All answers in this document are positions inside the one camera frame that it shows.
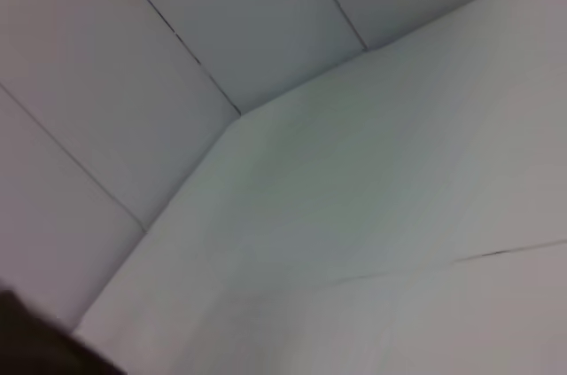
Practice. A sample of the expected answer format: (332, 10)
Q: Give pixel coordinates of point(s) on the dark green shirt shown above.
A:
(40, 339)

